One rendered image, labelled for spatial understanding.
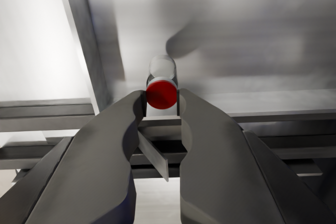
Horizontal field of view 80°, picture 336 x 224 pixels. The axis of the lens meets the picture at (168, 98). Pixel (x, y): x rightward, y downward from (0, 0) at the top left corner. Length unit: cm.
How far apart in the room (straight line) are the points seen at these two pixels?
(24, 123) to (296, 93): 27
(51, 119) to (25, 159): 7
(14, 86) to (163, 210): 26
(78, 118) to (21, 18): 10
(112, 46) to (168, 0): 6
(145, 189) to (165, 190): 3
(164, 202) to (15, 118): 23
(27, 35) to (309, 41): 24
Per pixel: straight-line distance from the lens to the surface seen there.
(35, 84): 24
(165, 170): 19
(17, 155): 29
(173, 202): 34
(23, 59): 23
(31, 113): 24
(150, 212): 37
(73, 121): 22
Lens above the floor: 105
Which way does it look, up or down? 58 degrees down
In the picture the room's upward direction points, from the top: 179 degrees clockwise
